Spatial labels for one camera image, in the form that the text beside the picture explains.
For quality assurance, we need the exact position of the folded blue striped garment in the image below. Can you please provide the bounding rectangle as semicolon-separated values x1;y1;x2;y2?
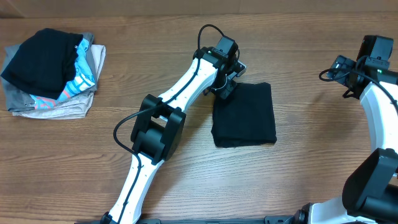
30;38;96;110

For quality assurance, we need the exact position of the folded beige garment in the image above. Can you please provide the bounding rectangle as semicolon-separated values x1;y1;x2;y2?
12;44;106;119

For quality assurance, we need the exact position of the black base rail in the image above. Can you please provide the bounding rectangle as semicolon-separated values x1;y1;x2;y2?
136;214;308;224

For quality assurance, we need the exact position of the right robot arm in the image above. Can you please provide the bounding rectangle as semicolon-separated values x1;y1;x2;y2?
286;35;397;224

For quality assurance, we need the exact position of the black t-shirt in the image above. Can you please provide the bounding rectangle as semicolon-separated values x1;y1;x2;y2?
211;82;277;148

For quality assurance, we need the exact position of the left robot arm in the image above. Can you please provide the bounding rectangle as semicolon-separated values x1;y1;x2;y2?
100;36;246;223

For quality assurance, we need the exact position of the folded black garment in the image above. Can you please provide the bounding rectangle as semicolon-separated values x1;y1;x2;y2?
1;28;83;100

